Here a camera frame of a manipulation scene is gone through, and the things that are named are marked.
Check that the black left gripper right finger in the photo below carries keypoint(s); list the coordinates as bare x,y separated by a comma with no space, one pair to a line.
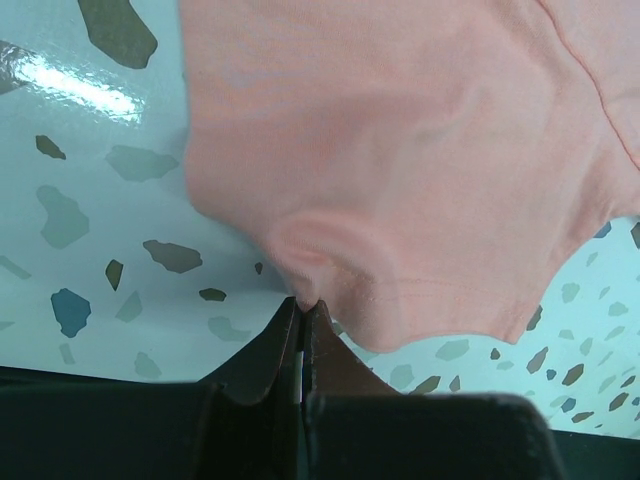
359,427

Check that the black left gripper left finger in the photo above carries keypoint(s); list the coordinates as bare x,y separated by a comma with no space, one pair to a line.
238,422

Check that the salmon pink t shirt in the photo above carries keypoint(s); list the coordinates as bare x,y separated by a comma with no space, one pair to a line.
422,167

